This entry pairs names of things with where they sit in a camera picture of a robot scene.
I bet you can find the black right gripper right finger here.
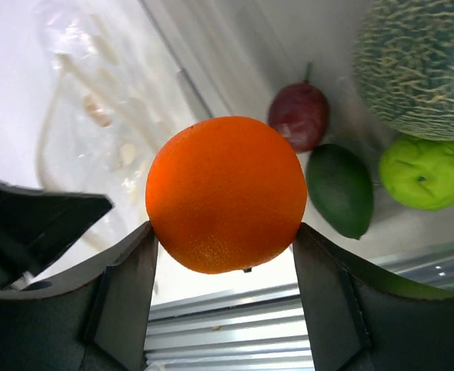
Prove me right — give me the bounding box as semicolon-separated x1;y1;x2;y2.
293;223;454;370

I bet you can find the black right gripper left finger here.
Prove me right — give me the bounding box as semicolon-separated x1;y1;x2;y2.
0;223;158;370

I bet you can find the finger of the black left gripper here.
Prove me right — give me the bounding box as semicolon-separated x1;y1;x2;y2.
0;182;113;288

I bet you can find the orange fruit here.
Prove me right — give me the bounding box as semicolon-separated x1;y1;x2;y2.
145;117;307;274

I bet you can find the dark green avocado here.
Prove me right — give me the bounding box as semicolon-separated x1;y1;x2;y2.
306;144;374;240

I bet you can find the clear zip top bag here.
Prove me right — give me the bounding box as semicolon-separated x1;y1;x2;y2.
35;1;168;250

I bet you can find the dark red passion fruit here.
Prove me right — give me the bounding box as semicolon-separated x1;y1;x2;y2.
267;62;329;153

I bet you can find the light green apple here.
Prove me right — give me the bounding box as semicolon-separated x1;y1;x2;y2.
379;135;454;211

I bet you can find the green netted melon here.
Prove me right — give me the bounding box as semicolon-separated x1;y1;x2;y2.
353;1;454;141

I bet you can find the aluminium table edge rail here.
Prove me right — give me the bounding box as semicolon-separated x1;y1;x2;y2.
143;242;454;370

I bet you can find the clear plastic bin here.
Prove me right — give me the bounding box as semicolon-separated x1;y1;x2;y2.
144;1;454;258

